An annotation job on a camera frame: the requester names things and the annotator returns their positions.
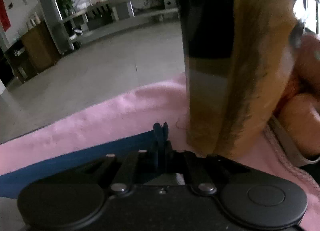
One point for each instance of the orange juice bottle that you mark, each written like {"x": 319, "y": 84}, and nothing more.
{"x": 238, "y": 57}

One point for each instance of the black fruit tray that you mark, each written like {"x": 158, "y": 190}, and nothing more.
{"x": 288, "y": 145}

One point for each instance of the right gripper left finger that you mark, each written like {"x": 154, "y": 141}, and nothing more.
{"x": 124, "y": 174}

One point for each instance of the grey blue waffle sweater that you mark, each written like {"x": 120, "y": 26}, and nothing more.
{"x": 12, "y": 183}

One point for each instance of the large red apple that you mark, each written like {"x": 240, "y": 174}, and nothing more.
{"x": 306, "y": 69}

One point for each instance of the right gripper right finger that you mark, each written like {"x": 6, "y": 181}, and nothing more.
{"x": 187, "y": 169}

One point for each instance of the brown wooden cabinet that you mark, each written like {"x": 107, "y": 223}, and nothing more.
{"x": 41, "y": 47}

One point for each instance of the pink dog print blanket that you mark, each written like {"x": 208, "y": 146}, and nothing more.
{"x": 124, "y": 116}

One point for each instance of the left grey tower speaker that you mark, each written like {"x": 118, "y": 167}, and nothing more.
{"x": 53, "y": 18}

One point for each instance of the red wall couplet banner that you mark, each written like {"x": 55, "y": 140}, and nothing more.
{"x": 4, "y": 16}

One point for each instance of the potted green plant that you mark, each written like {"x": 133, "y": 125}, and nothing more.
{"x": 67, "y": 8}

